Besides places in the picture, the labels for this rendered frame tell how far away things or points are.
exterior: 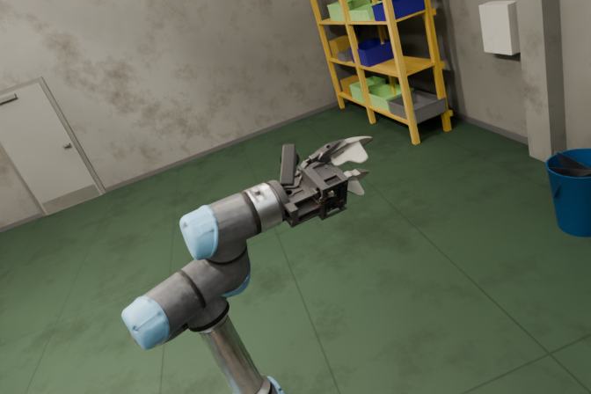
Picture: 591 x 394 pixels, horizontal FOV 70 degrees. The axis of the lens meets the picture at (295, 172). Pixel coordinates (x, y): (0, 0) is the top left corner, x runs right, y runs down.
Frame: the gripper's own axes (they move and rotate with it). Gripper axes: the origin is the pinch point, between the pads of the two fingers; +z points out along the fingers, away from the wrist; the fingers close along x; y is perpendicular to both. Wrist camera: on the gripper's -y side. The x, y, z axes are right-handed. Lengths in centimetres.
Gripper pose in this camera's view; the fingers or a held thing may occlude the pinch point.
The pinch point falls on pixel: (362, 155)
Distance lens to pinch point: 80.2
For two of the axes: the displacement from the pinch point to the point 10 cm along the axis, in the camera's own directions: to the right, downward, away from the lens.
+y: 5.1, 5.5, -6.6
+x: -0.3, -7.6, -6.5
